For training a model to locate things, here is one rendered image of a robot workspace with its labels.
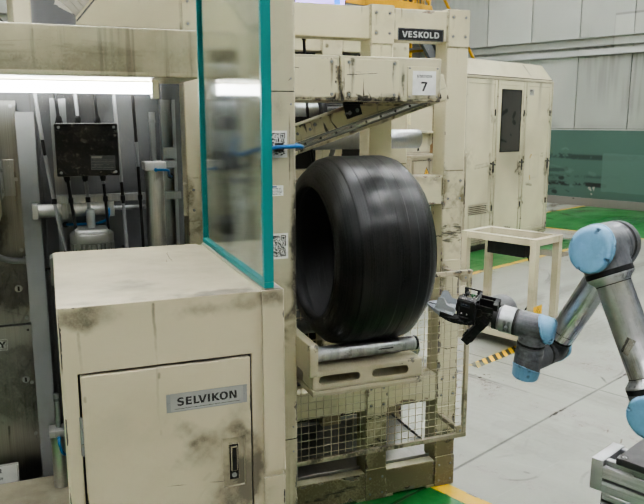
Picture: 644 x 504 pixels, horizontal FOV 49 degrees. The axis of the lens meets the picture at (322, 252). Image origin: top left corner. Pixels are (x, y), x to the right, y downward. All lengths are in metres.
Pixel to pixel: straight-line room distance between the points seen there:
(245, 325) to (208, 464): 0.27
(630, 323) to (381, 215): 0.68
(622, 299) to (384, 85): 1.06
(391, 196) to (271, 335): 0.78
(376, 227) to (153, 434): 0.89
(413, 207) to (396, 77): 0.59
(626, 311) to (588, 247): 0.18
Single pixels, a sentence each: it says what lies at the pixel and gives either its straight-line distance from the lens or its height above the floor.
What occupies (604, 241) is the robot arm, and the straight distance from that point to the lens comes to 1.82.
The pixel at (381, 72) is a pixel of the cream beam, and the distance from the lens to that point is 2.41.
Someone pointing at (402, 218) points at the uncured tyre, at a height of 1.31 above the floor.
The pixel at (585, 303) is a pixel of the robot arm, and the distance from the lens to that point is 2.05.
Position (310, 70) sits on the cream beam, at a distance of 2.32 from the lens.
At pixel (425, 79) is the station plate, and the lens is 2.49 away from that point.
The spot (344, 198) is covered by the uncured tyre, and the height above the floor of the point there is 1.36.
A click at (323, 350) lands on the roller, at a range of 2.08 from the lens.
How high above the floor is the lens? 1.57
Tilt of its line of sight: 11 degrees down
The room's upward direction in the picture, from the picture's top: straight up
